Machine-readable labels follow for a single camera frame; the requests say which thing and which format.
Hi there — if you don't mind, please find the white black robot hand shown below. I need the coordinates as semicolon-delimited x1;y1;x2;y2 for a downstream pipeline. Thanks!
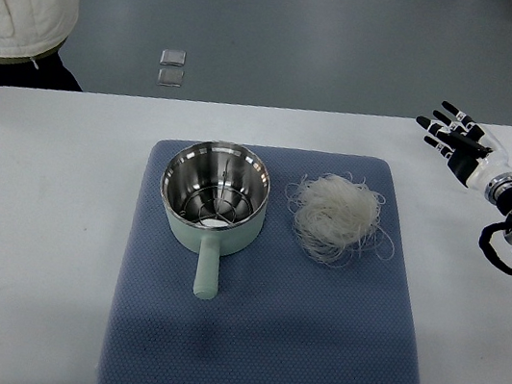
416;101;507;190

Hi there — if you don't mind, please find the white vermicelli bundle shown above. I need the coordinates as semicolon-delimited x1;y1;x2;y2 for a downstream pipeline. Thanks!
285;173;396;268

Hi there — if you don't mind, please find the mint green steel pot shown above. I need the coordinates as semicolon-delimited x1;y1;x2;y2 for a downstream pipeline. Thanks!
160;141;271;300

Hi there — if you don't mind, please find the blue grey fabric mat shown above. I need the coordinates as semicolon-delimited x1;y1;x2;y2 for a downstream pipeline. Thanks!
97;140;420;384

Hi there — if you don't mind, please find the upper metal floor plate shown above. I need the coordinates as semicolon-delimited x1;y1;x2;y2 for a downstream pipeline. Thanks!
160;48;187;67

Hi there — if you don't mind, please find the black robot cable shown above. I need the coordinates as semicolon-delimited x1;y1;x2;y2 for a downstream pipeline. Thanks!
474;218;512;275

